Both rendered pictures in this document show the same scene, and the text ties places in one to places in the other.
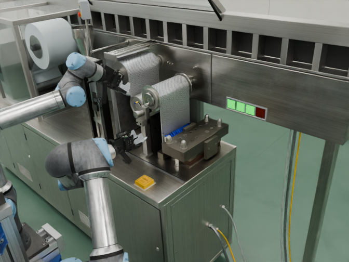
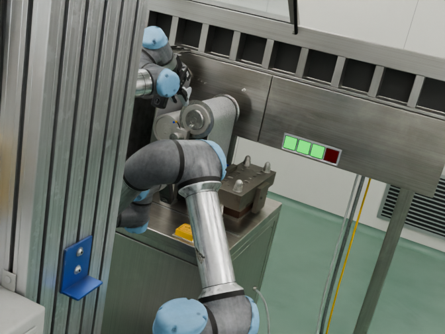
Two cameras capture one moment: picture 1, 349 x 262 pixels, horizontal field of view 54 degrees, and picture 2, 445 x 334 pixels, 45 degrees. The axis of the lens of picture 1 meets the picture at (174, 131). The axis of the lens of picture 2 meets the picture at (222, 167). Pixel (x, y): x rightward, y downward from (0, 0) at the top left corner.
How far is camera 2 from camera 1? 82 cm
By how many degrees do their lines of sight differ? 23
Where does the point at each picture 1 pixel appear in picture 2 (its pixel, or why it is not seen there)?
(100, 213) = (219, 238)
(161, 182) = not seen: hidden behind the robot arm
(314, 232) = (366, 322)
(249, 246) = not seen: outside the picture
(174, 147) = (224, 189)
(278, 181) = (277, 276)
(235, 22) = (316, 39)
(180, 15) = (234, 20)
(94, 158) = (210, 164)
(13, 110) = not seen: hidden behind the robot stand
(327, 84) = (424, 124)
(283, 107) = (364, 149)
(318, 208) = (376, 288)
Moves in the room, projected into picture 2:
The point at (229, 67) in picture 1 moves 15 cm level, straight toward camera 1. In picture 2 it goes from (297, 94) to (308, 103)
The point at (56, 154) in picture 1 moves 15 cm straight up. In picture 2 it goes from (163, 150) to (172, 92)
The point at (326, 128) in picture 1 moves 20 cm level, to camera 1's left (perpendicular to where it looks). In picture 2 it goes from (415, 177) to (373, 173)
